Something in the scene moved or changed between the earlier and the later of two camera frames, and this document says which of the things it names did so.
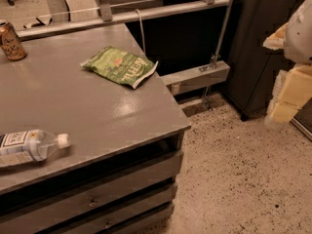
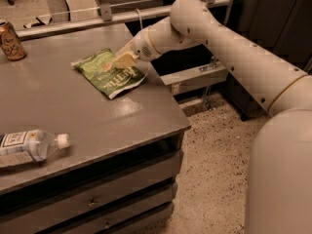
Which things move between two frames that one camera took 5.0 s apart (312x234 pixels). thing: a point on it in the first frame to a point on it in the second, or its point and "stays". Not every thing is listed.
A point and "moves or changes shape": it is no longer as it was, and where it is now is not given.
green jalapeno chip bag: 120,66 moves or changes shape
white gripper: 299,36 to 141,46
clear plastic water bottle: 28,146 stays
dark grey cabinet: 260,10 stays
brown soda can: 11,43 stays
